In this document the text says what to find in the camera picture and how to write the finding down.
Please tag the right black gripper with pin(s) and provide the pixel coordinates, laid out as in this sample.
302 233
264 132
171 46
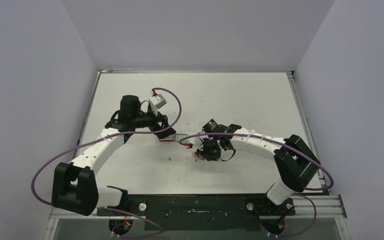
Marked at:
207 152

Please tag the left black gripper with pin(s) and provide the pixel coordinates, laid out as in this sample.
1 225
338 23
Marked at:
159 117

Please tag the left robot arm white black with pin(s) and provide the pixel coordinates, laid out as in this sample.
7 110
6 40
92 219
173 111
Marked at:
75 187

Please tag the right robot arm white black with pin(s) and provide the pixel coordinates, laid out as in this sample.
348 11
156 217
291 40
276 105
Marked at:
295 162

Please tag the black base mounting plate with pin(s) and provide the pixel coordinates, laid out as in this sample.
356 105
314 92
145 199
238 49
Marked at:
207 212

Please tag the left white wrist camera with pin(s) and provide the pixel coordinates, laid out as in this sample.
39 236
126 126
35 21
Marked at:
156 102

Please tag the aluminium frame rail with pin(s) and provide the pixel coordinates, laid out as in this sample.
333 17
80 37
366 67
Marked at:
307 206

